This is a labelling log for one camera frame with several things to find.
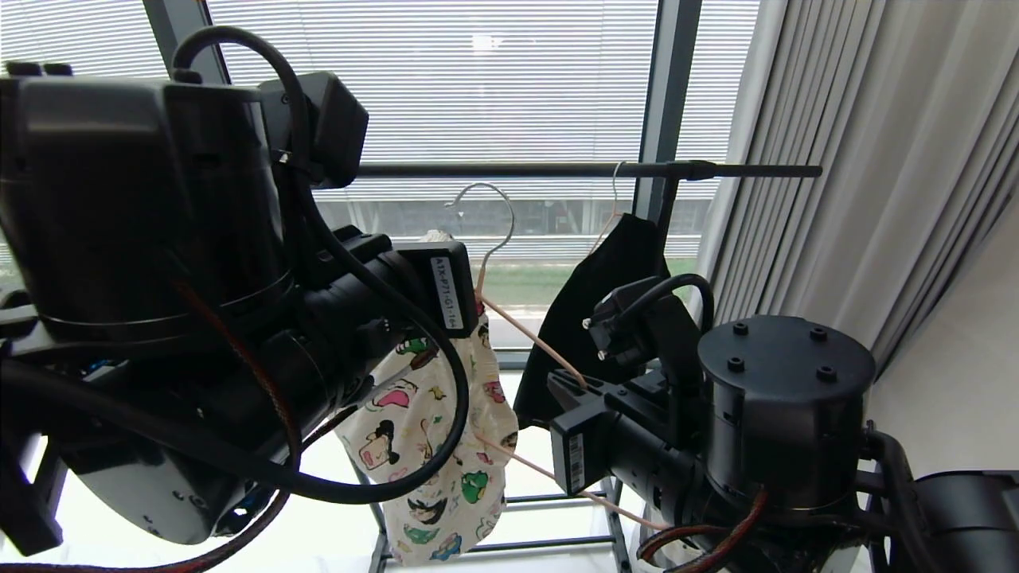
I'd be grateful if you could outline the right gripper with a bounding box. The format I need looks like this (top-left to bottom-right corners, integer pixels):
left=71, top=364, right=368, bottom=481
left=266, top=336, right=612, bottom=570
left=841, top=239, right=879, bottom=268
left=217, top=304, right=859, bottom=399
left=549, top=396, right=711, bottom=520

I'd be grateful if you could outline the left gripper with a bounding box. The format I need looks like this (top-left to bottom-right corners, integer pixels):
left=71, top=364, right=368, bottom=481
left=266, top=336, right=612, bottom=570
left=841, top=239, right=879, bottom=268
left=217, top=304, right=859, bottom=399
left=48, top=227, right=480, bottom=550

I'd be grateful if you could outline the black garment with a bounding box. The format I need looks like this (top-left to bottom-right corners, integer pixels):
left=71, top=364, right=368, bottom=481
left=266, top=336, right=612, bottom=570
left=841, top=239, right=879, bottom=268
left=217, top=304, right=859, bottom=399
left=513, top=212, right=672, bottom=431

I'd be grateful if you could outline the pink clothes hanger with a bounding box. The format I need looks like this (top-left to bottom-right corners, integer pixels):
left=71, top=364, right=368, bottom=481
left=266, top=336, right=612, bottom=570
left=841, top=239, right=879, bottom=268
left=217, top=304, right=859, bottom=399
left=443, top=182, right=672, bottom=532
left=588, top=162, right=630, bottom=256

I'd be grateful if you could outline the cream printed garment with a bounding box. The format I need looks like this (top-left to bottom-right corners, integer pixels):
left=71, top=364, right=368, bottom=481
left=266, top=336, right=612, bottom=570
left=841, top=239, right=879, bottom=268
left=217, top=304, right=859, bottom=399
left=334, top=230, right=521, bottom=568

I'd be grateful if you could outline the black clothes rack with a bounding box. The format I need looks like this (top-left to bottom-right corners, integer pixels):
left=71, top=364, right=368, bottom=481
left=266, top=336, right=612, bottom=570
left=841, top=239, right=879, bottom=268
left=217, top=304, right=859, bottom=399
left=349, top=159, right=824, bottom=573

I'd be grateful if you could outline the window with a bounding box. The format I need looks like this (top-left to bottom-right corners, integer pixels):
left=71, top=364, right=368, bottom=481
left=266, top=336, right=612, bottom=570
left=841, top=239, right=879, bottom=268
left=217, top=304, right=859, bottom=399
left=0, top=0, right=762, bottom=372

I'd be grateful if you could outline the beige curtain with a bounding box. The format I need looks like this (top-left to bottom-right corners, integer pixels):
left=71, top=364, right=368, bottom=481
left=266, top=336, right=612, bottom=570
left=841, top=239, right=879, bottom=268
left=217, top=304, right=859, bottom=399
left=695, top=0, right=1019, bottom=376

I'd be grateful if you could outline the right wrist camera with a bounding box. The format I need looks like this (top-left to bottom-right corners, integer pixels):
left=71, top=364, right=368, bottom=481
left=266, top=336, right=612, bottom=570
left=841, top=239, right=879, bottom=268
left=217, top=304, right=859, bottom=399
left=582, top=279, right=703, bottom=384

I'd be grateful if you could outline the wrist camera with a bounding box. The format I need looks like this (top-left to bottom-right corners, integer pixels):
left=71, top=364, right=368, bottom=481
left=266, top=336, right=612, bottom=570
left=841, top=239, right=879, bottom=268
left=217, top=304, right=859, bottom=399
left=258, top=71, right=370, bottom=192
left=582, top=279, right=703, bottom=384

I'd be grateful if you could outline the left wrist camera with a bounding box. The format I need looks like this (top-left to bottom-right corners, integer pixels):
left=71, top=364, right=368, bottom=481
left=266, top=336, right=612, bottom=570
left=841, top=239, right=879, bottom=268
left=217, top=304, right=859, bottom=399
left=258, top=71, right=370, bottom=192

